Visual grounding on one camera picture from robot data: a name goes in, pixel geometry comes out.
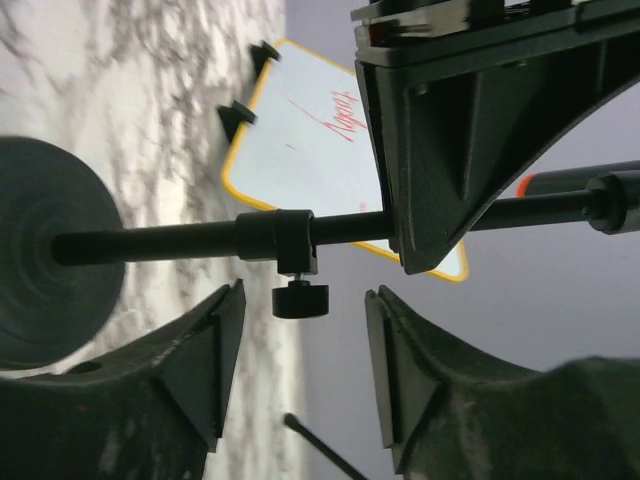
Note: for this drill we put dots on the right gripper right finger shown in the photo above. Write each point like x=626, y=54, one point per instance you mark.
x=448, y=410

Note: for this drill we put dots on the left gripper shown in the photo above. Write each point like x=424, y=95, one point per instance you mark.
x=463, y=96

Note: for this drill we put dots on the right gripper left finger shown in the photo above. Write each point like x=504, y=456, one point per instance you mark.
x=152, y=409

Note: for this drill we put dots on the black microphone orange tip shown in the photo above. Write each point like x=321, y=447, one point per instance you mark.
x=567, y=180

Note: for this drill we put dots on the black microphone stand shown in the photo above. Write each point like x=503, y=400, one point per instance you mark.
x=64, y=251

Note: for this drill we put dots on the black tripod music stand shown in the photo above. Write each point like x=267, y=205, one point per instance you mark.
x=292, y=422

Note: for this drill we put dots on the yellow-framed whiteboard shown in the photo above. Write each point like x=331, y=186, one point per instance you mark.
x=302, y=141

